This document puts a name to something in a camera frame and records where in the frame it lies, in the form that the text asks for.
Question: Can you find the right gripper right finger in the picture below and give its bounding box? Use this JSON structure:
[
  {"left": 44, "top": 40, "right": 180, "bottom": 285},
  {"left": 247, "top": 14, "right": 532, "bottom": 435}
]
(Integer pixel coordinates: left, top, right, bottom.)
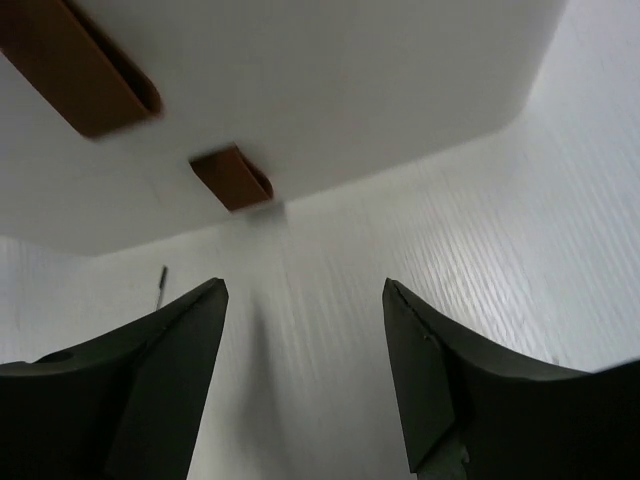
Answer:
[{"left": 382, "top": 280, "right": 639, "bottom": 479}]

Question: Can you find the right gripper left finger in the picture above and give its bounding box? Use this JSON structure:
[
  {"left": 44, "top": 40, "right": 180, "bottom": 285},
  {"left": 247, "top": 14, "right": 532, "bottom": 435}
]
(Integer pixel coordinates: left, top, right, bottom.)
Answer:
[{"left": 1, "top": 278, "right": 228, "bottom": 479}]

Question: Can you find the thin black green screwdriver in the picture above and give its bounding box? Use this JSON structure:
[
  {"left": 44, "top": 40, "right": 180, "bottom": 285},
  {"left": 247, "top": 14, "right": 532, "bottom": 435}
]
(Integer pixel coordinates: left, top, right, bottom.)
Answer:
[{"left": 154, "top": 265, "right": 168, "bottom": 311}]

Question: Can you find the white drawer cabinet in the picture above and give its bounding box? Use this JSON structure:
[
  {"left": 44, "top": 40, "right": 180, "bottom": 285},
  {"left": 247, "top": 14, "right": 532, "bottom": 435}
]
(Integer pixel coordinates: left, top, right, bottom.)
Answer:
[{"left": 1, "top": 1, "right": 566, "bottom": 255}]

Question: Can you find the brown bottom drawer handle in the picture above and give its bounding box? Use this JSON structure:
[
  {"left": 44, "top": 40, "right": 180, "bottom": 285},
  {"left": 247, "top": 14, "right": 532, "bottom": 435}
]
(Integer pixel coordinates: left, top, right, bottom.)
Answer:
[{"left": 189, "top": 144, "right": 274, "bottom": 212}]

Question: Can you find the brown drawer handle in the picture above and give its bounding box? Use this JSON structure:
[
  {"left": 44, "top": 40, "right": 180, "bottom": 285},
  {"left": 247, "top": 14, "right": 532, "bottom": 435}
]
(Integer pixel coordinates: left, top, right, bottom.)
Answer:
[
  {"left": 1, "top": 1, "right": 163, "bottom": 139},
  {"left": 189, "top": 144, "right": 274, "bottom": 212}
]

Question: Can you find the brown middle drawer handle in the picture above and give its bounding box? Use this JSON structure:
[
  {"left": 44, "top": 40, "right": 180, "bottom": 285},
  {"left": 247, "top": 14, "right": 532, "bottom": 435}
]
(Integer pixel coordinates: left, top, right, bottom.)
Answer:
[{"left": 1, "top": 1, "right": 163, "bottom": 139}]

